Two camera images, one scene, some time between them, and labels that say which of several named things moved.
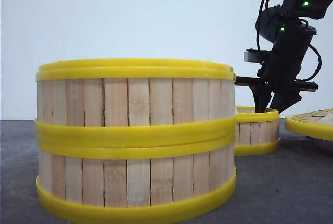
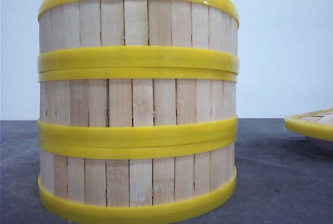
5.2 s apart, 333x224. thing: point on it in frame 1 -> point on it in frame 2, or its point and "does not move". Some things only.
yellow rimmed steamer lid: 318,123 does not move
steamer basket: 135,101 does not move
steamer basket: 257,133 -> 138,26
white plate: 315,141 does not move
